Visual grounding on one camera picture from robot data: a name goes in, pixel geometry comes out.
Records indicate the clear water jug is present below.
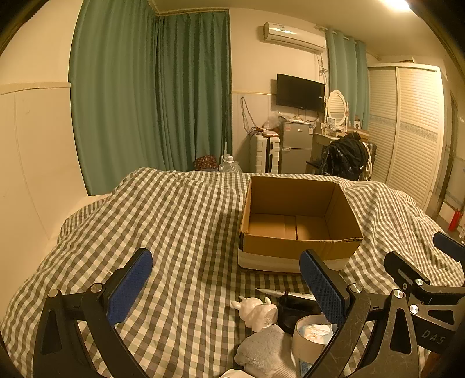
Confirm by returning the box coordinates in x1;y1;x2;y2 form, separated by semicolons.
218;154;243;172

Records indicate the white louvered wardrobe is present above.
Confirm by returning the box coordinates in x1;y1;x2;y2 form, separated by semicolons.
367;63;449;211

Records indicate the white suitcase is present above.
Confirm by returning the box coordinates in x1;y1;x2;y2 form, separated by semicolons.
250;133;281;174

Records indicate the dark patterned bag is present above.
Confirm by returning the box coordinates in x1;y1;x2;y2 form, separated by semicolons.
192;155;219;171

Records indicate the oval white mirror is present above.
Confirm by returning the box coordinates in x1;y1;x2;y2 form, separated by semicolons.
326;89;349;128

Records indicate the tape roll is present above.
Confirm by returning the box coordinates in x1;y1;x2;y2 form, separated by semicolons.
291;314;340;366

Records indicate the red fire extinguisher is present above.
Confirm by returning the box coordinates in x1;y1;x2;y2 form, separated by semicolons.
448;207;464;233

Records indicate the black round object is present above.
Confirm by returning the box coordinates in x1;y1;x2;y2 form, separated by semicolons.
279;294;321;334

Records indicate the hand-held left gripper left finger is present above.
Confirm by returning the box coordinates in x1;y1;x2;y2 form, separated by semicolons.
32;248;154;378

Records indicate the clear plastic bag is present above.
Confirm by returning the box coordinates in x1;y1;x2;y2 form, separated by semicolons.
267;113;287;133

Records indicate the light green curtain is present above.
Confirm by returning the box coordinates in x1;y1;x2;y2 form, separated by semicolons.
324;27;371;129

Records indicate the black jacket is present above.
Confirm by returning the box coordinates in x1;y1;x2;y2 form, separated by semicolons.
319;131;369;181

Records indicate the dressing table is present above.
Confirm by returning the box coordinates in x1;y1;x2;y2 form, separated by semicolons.
312;125;369;153

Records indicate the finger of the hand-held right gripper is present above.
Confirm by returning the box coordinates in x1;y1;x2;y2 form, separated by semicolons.
433;231;465;264
384;251;465;314

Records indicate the wall television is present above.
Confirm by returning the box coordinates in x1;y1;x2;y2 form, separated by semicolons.
275;73;326;113

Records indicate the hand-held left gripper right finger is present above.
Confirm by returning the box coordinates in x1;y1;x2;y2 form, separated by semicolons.
298;249;429;378

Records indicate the white knit cloth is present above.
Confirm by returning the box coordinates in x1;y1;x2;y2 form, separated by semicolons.
234;324;296;378

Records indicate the white figurine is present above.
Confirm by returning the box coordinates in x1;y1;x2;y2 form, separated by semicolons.
231;296;279;332

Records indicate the white air conditioner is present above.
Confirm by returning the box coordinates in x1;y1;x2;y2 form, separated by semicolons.
259;21;326;55

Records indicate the wall cable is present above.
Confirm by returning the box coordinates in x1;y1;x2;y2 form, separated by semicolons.
240;96;255;136

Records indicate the checked blanket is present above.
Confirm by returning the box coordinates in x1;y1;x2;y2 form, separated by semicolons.
0;167;465;378

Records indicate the slim tube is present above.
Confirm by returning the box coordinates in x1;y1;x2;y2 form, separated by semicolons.
255;288;317;302

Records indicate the grey fridge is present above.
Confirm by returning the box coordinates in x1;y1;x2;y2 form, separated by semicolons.
279;122;314;174

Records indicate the cardboard box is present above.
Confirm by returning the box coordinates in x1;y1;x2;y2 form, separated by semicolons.
238;175;364;274

